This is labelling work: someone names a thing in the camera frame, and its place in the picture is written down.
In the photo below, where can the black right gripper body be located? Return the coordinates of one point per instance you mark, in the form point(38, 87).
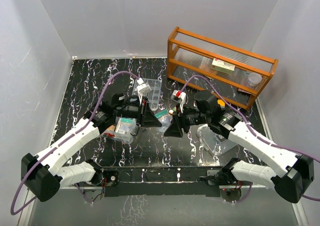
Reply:
point(185, 117)

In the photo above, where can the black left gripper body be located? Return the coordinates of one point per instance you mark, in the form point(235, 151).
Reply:
point(140, 119)

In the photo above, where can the teal topped packet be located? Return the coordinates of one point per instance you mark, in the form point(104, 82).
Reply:
point(164, 117)

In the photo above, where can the teal topped cotton swab bag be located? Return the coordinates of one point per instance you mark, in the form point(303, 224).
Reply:
point(125, 126)

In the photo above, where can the brown syrup bottle orange cap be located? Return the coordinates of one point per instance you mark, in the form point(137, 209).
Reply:
point(110, 130)

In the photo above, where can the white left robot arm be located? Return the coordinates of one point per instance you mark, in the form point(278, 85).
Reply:
point(45, 173)

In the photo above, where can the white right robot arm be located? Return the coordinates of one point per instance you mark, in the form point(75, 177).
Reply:
point(287, 172)

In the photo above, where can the clear medicine kit box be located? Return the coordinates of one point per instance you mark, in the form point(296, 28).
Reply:
point(125, 139)

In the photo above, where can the clear kit box lid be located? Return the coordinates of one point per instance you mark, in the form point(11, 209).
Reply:
point(214, 143)

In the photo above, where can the cream medicine box on shelf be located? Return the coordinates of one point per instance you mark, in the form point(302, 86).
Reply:
point(222, 66)

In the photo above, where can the clear compartment organizer tray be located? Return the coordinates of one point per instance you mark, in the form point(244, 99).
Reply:
point(154, 94)

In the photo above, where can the orange wooden shelf rack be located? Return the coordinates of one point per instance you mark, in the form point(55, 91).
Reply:
point(239, 75)

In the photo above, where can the clear plastic cup on shelf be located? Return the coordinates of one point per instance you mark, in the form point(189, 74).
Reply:
point(254, 79)

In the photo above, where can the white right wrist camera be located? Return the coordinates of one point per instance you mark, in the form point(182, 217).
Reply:
point(179, 97)

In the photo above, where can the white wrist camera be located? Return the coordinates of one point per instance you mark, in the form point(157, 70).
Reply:
point(143, 88)
point(179, 97)

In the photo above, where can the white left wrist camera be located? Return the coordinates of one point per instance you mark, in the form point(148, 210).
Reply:
point(143, 88)

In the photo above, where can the black front mounting rail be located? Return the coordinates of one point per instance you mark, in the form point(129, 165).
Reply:
point(159, 181)

